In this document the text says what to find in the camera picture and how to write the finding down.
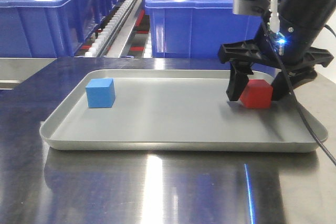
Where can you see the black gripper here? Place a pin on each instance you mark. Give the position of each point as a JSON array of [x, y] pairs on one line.
[[296, 54]]

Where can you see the red cube block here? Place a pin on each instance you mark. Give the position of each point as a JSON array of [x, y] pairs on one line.
[[257, 94]]

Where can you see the blue cube block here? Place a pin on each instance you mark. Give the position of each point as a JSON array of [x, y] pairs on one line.
[[100, 93]]

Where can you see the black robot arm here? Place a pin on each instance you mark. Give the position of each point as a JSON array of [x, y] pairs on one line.
[[300, 23]]

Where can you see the right blue plastic bin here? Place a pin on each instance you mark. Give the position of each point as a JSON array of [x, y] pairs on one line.
[[196, 28]]

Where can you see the grey metal tray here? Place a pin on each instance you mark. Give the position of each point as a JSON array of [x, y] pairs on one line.
[[173, 110]]

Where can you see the left blue plastic bin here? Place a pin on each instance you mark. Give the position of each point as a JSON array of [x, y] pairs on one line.
[[49, 28]]

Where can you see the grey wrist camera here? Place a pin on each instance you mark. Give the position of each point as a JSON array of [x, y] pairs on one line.
[[250, 7]]

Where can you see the white roller conveyor rail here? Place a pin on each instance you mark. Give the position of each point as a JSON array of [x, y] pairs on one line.
[[113, 38]]

